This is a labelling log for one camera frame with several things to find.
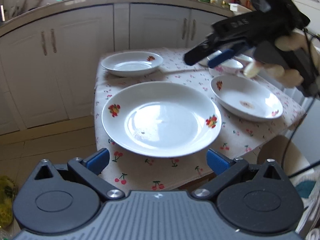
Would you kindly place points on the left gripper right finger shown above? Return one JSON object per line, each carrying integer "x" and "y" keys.
{"x": 227, "y": 172}

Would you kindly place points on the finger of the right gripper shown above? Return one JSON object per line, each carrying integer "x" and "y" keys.
{"x": 227, "y": 54}
{"x": 199, "y": 52}

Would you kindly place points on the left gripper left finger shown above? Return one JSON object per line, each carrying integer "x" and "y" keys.
{"x": 86, "y": 172}

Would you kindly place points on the white bowl pink flower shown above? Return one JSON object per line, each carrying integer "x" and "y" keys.
{"x": 231, "y": 66}

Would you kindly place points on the white deep plate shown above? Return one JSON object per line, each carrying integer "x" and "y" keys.
{"x": 246, "y": 98}
{"x": 132, "y": 63}

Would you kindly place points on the large white fruit-print plate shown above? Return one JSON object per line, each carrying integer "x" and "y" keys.
{"x": 161, "y": 119}

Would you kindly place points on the white bowl plain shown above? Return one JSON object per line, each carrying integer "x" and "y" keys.
{"x": 243, "y": 59}

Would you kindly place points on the kitchen countertop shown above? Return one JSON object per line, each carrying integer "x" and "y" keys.
{"x": 70, "y": 5}

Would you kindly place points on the white kitchen cabinets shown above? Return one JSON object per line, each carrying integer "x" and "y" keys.
{"x": 48, "y": 66}

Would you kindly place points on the person's right hand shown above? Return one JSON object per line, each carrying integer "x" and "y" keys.
{"x": 291, "y": 60}

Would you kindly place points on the white plastic tray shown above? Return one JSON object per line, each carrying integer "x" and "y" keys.
{"x": 237, "y": 8}

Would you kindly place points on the yellow plastic bag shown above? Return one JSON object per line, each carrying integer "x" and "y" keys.
{"x": 8, "y": 193}

